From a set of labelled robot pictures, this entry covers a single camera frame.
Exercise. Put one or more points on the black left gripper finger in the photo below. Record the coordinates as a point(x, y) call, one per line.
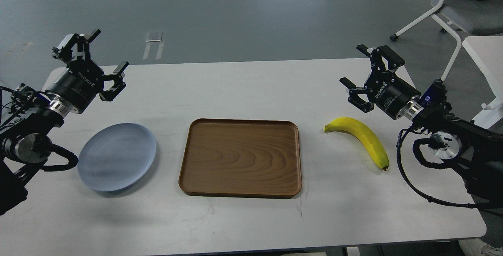
point(75, 47)
point(118, 83)

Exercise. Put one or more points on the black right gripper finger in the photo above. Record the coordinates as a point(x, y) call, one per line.
point(354, 95)
point(384, 60)

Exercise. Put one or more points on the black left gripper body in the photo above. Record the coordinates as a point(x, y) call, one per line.
point(78, 84)

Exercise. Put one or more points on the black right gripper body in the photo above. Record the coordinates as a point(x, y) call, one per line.
point(389, 92)

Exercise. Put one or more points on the yellow banana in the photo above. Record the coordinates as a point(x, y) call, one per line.
point(365, 135)

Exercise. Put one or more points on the light blue plate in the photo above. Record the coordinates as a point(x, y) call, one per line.
point(116, 157)

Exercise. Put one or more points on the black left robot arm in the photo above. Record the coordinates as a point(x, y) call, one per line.
point(25, 146)

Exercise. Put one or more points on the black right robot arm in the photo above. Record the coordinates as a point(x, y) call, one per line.
point(471, 151)

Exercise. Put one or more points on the white office chair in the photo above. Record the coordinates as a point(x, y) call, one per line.
point(478, 18)

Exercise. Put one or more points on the brown wooden tray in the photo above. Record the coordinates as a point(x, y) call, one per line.
point(242, 158)

